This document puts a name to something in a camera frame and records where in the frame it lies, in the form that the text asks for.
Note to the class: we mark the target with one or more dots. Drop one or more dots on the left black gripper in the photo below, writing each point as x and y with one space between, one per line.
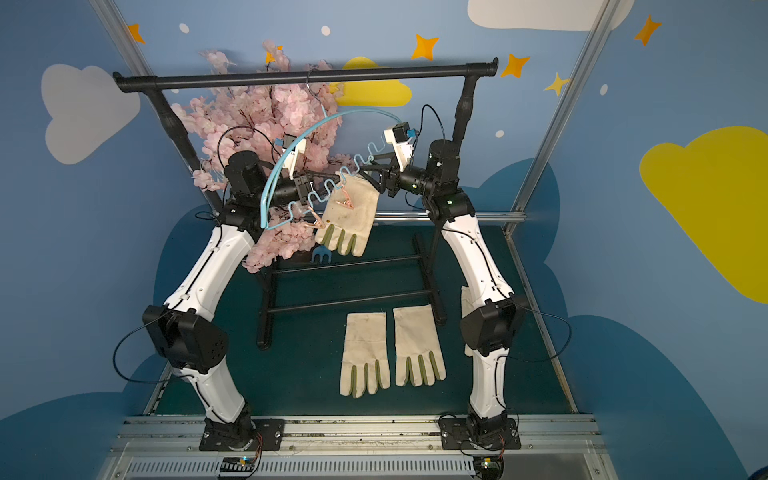
301 186

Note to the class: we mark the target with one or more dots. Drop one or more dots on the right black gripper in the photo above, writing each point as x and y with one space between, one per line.
389 180

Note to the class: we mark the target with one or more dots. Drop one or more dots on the light blue wavy clip hanger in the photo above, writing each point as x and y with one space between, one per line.
343 76

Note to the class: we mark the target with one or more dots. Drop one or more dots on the beige glove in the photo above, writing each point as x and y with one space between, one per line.
419 359
365 366
466 308
348 231

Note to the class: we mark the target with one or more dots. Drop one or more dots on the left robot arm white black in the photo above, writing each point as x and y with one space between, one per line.
182 329

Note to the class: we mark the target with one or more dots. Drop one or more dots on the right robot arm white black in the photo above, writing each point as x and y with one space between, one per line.
497 313

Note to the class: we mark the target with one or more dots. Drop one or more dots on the pink clothes clip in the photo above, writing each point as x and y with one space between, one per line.
343 199

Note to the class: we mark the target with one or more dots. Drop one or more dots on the pink cherry blossom tree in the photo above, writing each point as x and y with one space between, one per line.
252 118

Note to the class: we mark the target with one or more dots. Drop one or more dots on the blue small garden fork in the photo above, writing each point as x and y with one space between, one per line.
321 255

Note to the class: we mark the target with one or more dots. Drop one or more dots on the black garment rack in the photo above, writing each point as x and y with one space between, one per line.
153 87

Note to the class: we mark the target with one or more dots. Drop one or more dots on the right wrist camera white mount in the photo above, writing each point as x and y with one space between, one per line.
402 139

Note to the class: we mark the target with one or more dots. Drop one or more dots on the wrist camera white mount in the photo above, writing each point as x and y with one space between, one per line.
295 156
402 139

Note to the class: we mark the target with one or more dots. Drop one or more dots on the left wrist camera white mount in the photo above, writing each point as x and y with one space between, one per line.
295 156

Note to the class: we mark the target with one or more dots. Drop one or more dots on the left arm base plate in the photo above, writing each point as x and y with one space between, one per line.
264 433

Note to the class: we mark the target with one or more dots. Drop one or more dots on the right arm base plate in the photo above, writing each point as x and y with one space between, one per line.
471 432

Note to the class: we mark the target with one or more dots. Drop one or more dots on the aluminium front rail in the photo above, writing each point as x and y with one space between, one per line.
359 447

